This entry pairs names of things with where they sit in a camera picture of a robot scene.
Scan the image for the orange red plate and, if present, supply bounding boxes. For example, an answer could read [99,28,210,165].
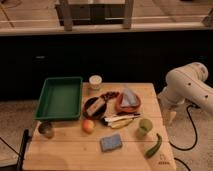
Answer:
[115,93,141,113]

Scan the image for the green plastic tray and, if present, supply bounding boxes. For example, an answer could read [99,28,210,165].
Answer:
[34,77,83,121]

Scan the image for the black clamp bar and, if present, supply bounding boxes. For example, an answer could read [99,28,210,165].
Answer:
[16,129,29,171]

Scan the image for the small dark glass jar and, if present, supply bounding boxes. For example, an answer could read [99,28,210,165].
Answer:
[38,122,54,138]

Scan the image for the green cup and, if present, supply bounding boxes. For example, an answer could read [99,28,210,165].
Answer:
[138,118,153,136]

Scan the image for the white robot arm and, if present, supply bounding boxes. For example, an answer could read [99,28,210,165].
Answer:
[157,62,213,125]

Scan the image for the beige block in bowl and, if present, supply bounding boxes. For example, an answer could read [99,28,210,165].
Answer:
[87,98,105,116]

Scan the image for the white lidded jar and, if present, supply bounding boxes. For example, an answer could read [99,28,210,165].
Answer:
[89,75,102,90]

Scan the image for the green chili pepper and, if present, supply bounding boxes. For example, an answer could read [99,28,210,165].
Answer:
[145,133,163,159]

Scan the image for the dark red grapes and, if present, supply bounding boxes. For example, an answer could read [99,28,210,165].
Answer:
[101,91,119,101]

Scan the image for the black power cable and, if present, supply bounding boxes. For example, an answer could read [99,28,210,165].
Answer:
[168,103,199,152]

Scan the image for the white handled knife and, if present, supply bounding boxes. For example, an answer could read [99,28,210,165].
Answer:
[103,113,140,122]

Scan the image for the blue sponge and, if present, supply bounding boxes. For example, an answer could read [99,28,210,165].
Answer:
[100,134,122,152]

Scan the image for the dark brown bowl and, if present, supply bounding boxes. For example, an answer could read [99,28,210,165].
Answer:
[83,97,107,120]

